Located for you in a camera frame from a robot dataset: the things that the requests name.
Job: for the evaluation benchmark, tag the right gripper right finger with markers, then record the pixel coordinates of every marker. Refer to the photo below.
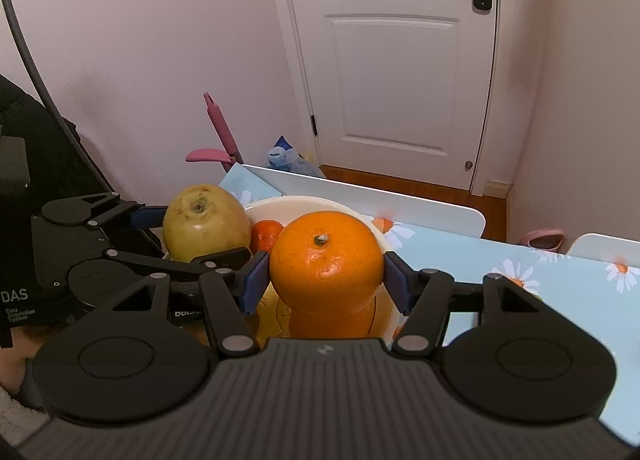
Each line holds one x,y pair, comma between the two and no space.
423,297

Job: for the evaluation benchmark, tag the white chair back right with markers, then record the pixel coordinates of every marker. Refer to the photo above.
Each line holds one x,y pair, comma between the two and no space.
606,248

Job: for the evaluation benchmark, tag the person left hand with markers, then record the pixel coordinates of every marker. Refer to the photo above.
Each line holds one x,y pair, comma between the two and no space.
13,361

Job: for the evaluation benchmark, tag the yellow pear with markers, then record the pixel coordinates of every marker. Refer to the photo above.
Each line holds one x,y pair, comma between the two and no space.
204,219

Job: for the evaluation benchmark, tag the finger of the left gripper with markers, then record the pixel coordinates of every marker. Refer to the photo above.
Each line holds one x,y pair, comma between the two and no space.
149,217
233,259

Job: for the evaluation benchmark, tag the blue daisy tablecloth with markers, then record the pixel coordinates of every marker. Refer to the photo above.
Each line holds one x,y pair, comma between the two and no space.
601,297

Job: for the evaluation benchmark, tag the cream duck plate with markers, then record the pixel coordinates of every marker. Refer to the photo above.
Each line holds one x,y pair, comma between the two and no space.
271,318

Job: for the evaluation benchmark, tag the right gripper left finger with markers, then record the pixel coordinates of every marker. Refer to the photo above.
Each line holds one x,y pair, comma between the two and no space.
227,298

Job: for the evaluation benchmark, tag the small tangerine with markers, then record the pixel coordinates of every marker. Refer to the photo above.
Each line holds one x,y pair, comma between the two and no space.
264,234

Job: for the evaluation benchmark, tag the pink object on floor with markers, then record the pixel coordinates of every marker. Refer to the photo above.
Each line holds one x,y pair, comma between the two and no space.
547,239

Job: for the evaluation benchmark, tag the water bottle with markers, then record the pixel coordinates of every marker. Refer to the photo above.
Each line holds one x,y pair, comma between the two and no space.
284,157

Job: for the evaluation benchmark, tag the orange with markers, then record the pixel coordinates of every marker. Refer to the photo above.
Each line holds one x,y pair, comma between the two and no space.
356,326
326,263

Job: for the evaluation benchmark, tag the white door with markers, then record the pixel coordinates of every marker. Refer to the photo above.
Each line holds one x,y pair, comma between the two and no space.
393,87

